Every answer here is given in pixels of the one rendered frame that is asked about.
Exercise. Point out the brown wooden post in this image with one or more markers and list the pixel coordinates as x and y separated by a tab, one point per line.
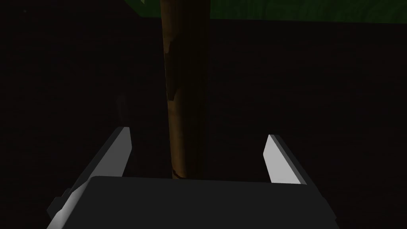
184	95

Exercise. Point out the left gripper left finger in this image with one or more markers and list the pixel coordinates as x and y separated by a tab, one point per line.
109	157

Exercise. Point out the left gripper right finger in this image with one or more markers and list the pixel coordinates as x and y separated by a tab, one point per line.
281	163

